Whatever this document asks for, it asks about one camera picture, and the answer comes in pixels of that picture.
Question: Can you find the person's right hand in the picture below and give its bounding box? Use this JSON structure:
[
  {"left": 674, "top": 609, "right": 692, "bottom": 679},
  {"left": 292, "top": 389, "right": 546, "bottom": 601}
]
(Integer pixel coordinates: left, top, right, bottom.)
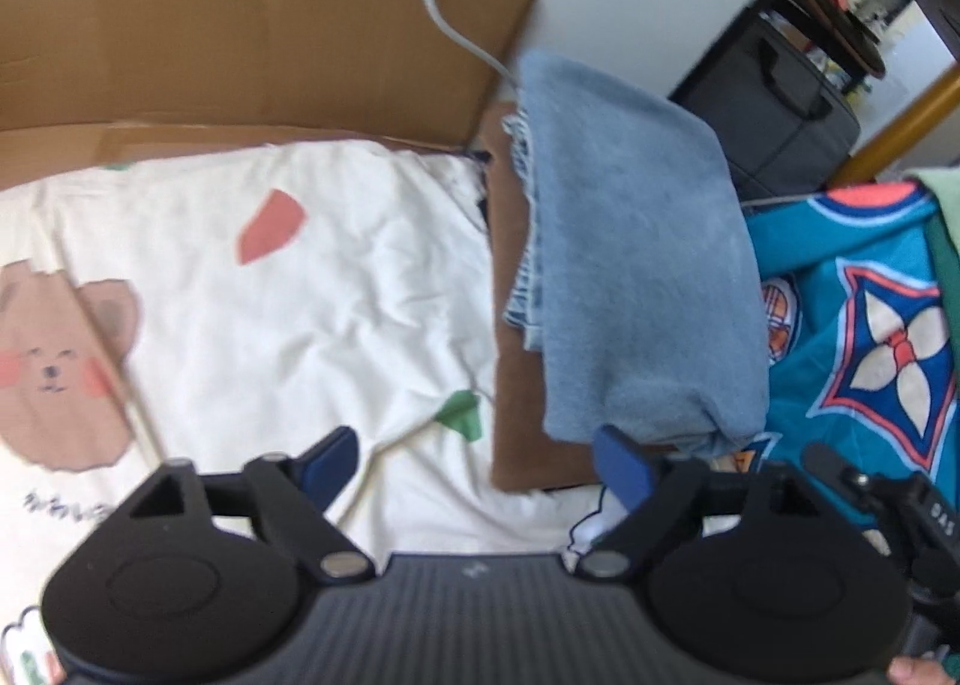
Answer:
[{"left": 889, "top": 647, "right": 960, "bottom": 685}]

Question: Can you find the brown folded garment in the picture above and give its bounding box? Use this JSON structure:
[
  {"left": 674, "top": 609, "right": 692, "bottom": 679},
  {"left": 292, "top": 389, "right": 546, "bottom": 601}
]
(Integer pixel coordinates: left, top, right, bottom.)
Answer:
[{"left": 480, "top": 100, "right": 608, "bottom": 495}]

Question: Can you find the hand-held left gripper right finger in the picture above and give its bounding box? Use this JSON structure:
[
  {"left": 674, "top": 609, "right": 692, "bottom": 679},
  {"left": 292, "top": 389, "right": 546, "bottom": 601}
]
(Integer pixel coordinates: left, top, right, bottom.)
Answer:
[{"left": 577, "top": 425, "right": 815, "bottom": 581}]

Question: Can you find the pale green cloth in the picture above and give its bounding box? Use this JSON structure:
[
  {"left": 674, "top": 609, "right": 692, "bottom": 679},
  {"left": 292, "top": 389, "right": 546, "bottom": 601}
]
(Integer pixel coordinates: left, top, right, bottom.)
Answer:
[{"left": 919, "top": 167, "right": 960, "bottom": 371}]

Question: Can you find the cream bear print bed sheet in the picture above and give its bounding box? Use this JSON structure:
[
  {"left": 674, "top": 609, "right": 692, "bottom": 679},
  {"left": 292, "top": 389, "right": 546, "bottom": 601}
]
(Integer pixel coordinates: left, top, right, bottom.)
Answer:
[{"left": 0, "top": 141, "right": 623, "bottom": 685}]

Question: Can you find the brown cardboard sheet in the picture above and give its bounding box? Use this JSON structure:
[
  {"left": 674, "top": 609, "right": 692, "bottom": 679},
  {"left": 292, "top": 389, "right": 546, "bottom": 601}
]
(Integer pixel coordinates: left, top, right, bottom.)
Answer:
[{"left": 0, "top": 0, "right": 537, "bottom": 191}]

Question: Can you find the teal printed blanket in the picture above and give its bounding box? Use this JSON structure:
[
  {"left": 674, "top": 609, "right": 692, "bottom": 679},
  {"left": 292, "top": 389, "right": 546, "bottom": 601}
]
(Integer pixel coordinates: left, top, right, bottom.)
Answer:
[{"left": 720, "top": 179, "right": 960, "bottom": 551}]

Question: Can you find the dark wooden side table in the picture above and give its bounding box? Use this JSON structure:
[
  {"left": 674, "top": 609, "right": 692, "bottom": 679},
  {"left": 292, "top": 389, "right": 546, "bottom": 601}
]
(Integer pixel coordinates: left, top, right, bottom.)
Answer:
[{"left": 772, "top": 0, "right": 960, "bottom": 79}]

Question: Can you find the dark grey storage bag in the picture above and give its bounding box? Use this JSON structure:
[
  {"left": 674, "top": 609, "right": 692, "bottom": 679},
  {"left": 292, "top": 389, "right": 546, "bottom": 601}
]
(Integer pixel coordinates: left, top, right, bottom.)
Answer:
[{"left": 671, "top": 14, "right": 862, "bottom": 202}]

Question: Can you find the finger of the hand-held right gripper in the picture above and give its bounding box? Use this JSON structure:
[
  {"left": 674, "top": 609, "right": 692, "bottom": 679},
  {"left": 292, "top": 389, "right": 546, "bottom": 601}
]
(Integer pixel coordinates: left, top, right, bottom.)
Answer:
[{"left": 801, "top": 441, "right": 871, "bottom": 502}]

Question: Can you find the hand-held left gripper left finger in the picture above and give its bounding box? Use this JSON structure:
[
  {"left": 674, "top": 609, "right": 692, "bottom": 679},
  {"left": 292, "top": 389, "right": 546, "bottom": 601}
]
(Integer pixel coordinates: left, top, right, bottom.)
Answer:
[{"left": 127, "top": 426, "right": 376, "bottom": 585}]

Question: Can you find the yellow wooden rail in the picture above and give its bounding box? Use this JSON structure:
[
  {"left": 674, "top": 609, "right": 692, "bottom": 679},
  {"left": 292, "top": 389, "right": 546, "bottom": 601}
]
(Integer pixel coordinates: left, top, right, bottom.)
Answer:
[{"left": 825, "top": 59, "right": 960, "bottom": 191}]

